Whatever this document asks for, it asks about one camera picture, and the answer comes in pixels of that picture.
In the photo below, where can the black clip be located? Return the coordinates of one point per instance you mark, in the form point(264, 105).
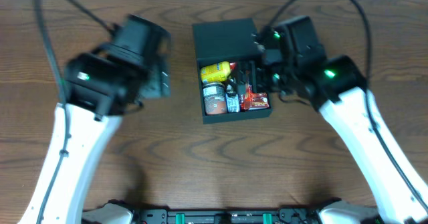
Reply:
point(242, 76)

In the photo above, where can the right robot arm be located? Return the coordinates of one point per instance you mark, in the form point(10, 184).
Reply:
point(295, 62)

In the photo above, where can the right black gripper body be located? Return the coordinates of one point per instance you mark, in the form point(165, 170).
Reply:
point(264, 59)

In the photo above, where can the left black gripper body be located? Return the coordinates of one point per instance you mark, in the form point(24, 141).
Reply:
point(159, 78)

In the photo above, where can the red Hello Panda box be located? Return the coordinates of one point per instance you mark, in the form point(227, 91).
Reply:
point(253, 101)

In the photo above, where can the black mounting rail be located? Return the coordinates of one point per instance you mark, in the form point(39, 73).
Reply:
point(227, 216)

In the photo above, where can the red Pringles can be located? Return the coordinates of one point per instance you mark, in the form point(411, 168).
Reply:
point(214, 98)

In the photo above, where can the dark green box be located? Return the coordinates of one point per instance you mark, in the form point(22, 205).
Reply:
point(230, 41)

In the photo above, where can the yellow small can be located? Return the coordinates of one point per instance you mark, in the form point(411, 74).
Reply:
point(219, 72)

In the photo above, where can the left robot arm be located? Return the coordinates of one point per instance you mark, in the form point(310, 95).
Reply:
point(102, 86)

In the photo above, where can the small blue packet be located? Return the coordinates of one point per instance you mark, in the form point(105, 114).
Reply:
point(232, 99)

